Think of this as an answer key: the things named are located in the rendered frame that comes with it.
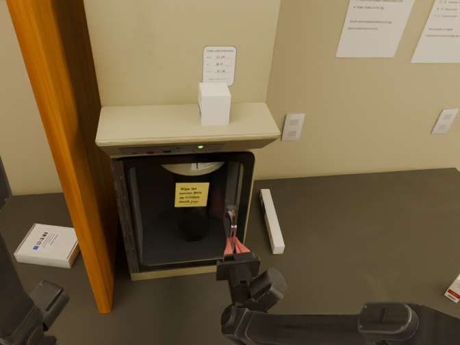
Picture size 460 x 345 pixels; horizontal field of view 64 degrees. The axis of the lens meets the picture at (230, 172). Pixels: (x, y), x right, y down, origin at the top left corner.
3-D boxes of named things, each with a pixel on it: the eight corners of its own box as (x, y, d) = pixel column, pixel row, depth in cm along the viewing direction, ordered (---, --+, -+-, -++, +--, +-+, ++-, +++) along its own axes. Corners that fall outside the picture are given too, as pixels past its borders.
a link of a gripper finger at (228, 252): (219, 230, 91) (225, 261, 84) (247, 227, 92) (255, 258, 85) (218, 247, 95) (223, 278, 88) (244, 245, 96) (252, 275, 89)
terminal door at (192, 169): (132, 271, 102) (113, 157, 76) (239, 261, 107) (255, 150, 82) (132, 274, 101) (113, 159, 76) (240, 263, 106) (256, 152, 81)
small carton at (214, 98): (198, 111, 69) (198, 82, 66) (224, 111, 70) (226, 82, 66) (200, 126, 66) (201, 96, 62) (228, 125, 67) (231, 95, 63)
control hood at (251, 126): (107, 148, 75) (100, 105, 69) (260, 142, 81) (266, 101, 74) (103, 186, 66) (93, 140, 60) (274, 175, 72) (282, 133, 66)
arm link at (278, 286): (218, 328, 71) (250, 352, 73) (260, 300, 67) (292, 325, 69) (225, 285, 82) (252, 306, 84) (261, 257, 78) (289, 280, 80)
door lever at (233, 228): (233, 234, 98) (223, 235, 97) (235, 209, 92) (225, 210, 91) (236, 250, 94) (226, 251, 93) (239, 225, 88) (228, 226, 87)
